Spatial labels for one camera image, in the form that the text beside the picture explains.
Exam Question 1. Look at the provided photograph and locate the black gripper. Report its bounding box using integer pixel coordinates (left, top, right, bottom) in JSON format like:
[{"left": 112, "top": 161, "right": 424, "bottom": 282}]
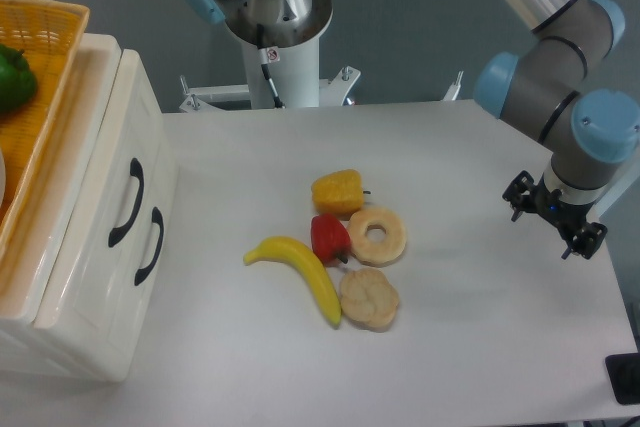
[{"left": 502, "top": 171, "right": 608, "bottom": 260}]

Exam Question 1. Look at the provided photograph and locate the white drawer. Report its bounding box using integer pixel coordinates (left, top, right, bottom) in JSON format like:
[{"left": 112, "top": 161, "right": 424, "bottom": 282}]
[
  {"left": 35, "top": 49, "right": 176, "bottom": 334},
  {"left": 34, "top": 145, "right": 169, "bottom": 382}
]

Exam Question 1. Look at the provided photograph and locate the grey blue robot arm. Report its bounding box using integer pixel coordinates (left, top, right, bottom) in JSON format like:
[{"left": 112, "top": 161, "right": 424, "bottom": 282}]
[{"left": 473, "top": 0, "right": 639, "bottom": 259}]

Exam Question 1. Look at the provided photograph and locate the white drawer cabinet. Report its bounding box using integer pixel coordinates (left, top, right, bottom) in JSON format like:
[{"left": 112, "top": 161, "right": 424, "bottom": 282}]
[{"left": 1, "top": 34, "right": 179, "bottom": 380}]

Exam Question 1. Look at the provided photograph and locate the black device at table edge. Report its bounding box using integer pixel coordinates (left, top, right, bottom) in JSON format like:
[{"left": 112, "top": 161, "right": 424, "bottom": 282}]
[{"left": 605, "top": 353, "right": 640, "bottom": 405}]

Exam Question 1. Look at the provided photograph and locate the knotted bread roll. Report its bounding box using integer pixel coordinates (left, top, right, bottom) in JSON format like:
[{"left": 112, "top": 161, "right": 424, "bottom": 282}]
[{"left": 339, "top": 268, "right": 400, "bottom": 330}]

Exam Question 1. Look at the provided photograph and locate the yellow bell pepper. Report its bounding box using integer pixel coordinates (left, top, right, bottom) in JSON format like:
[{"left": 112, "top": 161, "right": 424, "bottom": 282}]
[{"left": 311, "top": 169, "right": 365, "bottom": 217}]

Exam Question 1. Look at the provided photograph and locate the red bell pepper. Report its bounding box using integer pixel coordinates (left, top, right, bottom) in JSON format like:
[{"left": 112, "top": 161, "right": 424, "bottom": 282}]
[{"left": 310, "top": 213, "right": 351, "bottom": 265}]

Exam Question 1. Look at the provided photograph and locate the yellow banana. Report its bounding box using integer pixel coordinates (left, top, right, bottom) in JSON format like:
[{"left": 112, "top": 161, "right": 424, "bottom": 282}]
[{"left": 243, "top": 236, "right": 342, "bottom": 328}]

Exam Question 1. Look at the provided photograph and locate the orange woven basket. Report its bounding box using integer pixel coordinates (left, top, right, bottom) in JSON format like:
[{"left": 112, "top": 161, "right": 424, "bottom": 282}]
[{"left": 1, "top": 0, "right": 90, "bottom": 251}]

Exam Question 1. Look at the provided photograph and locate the green bell pepper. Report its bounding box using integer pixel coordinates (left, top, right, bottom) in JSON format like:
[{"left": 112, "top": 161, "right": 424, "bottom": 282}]
[{"left": 1, "top": 44, "right": 38, "bottom": 114}]

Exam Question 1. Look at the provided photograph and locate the ring shaped bagel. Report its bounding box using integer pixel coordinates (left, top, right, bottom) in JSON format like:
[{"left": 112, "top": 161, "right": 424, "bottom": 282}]
[{"left": 347, "top": 207, "right": 407, "bottom": 267}]

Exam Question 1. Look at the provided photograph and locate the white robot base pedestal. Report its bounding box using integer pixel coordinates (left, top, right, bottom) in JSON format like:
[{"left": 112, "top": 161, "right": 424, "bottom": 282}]
[{"left": 181, "top": 0, "right": 361, "bottom": 112}]

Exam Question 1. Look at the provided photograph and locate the black cable on pedestal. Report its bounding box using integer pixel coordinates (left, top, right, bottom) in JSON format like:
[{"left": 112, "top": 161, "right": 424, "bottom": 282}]
[{"left": 254, "top": 24, "right": 287, "bottom": 109}]

